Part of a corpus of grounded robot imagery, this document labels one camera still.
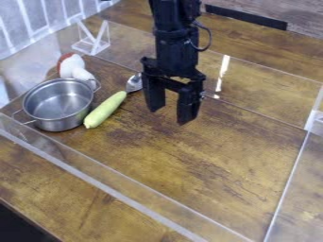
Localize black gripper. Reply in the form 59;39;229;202
140;57;205;125

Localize green handled metal spoon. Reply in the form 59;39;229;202
83;73;143;129

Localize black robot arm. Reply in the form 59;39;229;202
140;0;205;125

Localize clear acrylic stand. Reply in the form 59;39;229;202
72;20;111;56

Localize red and white toy mushroom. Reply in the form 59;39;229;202
57;52;95;81

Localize stainless steel pot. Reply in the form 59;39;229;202
12;78;101;132

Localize black strip on table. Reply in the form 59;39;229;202
204;4;288;30

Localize clear acrylic front barrier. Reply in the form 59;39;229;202
0;113;252;242

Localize clear acrylic barrier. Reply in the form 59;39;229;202
264;86;323;242
0;113;252;242

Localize clear acrylic right barrier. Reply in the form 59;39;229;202
264;86;323;242

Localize black cable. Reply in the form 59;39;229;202
188;20;213;53

